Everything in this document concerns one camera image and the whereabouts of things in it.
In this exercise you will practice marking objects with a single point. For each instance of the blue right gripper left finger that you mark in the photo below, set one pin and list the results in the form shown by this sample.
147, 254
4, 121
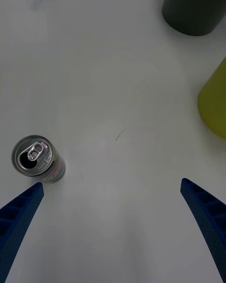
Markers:
18, 221

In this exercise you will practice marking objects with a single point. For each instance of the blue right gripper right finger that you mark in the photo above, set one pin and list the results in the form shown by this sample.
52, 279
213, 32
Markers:
207, 212

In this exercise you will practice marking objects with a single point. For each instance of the black drink can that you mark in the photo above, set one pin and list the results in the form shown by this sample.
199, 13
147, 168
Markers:
33, 155

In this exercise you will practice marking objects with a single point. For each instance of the yellow-green plastic bin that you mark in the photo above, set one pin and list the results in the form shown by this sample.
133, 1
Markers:
215, 101

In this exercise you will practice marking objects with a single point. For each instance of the grey plastic bin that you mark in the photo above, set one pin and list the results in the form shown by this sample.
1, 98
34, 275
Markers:
193, 7

